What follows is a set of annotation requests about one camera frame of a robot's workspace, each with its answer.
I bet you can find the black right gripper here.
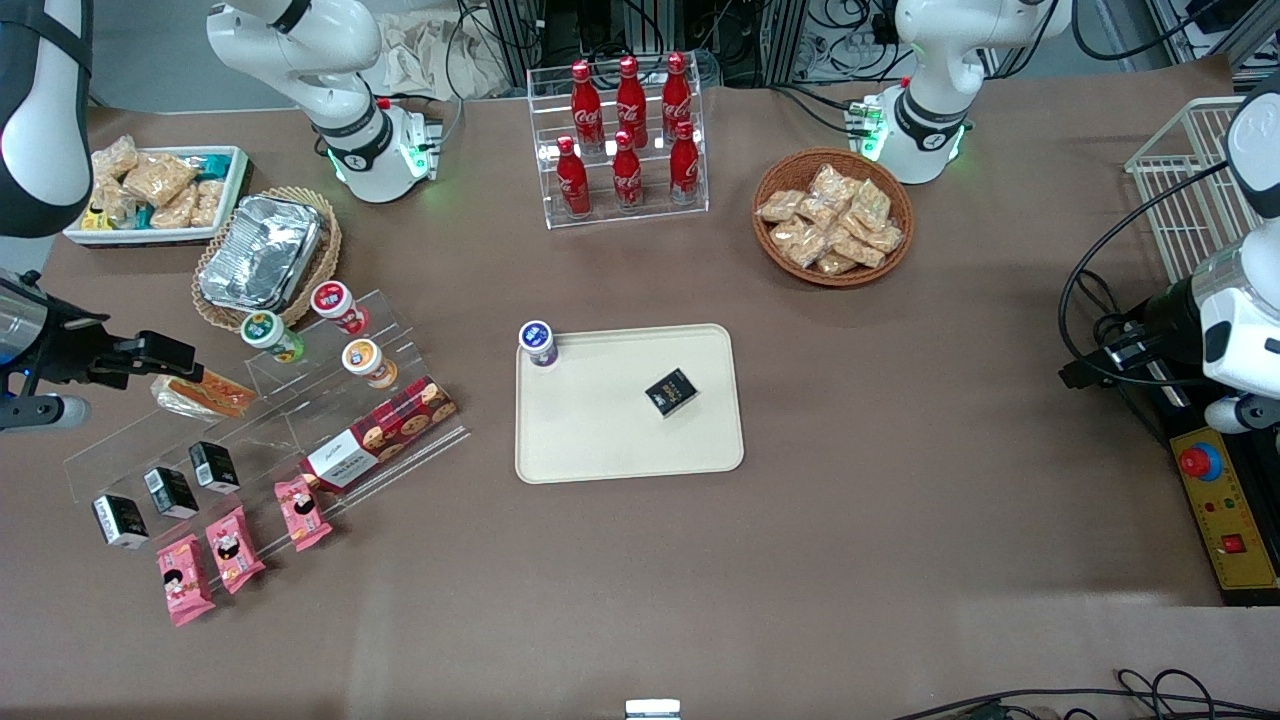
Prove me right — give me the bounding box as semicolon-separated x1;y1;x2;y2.
35;300;204;389

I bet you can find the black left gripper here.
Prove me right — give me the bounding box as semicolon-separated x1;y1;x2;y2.
1060;280;1206;391

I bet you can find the triangle sandwich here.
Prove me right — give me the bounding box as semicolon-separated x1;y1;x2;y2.
150;370;258;420

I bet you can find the beige plastic serving tray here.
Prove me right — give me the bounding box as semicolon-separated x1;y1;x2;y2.
515;323;746;485

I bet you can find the green lid yogurt cup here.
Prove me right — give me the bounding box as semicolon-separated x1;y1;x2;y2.
240;311;305;364

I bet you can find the clear acrylic stepped shelf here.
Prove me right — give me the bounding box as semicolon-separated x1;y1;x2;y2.
63;290;473;553

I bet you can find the small black carton box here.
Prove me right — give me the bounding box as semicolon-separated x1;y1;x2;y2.
143;466;200;520
188;441;241;495
644;368;700;418
91;494;150;550

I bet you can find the silver foil container stack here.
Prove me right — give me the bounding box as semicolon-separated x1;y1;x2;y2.
198;195;323;311

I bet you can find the red lid yogurt cup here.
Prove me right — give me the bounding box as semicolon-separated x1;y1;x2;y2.
310;281;369;336

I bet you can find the white rectangular plastic bin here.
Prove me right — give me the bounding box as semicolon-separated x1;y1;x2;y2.
63;146;251;247

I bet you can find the yellow emergency stop control box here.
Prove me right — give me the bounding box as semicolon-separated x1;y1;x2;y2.
1140;395;1280;608

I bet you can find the orange lid yogurt cup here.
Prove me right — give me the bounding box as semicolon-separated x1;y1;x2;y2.
341;339;398;389

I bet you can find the light woven wicker basket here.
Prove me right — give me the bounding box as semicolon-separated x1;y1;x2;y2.
192;186;343;332

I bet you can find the pink snack packet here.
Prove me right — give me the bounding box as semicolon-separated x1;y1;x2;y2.
156;534;216;627
274;475;333;553
205;505;267;595

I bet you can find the red cookie box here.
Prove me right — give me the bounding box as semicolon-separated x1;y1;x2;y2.
300;376;458;494

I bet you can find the blue lid yogurt cup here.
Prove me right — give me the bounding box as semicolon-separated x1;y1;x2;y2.
518;320;559;369

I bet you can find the crumpled beige cloth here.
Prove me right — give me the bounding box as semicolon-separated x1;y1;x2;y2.
378;12;521;99

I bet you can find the round brown wicker basket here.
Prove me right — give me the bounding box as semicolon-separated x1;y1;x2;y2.
752;148;915;289

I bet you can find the red cola bottle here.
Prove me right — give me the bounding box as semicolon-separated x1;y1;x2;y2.
612;130;644;213
556;136;591;219
669;120;701;206
615;55;649;149
662;52;694;139
570;60;604;153

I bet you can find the clear acrylic bottle rack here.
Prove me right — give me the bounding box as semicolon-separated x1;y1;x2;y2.
527;60;710;231

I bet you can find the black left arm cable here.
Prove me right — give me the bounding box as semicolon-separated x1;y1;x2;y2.
1058;160;1233;389

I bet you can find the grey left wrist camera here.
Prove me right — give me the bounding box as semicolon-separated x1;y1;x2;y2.
1205;393;1280;436

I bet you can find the white wire basket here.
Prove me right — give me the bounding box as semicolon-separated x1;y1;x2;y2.
1125;97;1263;284

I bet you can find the black floor cable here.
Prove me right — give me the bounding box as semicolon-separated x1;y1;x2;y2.
890;668;1280;720

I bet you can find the black base cable bundle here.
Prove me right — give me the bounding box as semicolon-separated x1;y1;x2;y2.
768;82;883;137

